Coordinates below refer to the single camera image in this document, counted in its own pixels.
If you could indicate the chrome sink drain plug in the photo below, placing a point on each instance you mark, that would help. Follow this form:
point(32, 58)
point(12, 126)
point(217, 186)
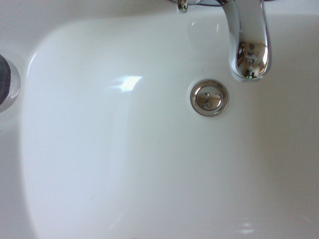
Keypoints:
point(209, 97)

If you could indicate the white ceramic sink basin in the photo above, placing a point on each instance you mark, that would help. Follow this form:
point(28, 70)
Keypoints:
point(104, 154)

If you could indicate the chrome faucet spout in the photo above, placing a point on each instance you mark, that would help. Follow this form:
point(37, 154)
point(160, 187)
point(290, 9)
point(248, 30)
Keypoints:
point(249, 44)

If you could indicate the chrome ringed round object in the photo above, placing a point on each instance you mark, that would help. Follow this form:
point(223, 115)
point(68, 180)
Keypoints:
point(6, 82)

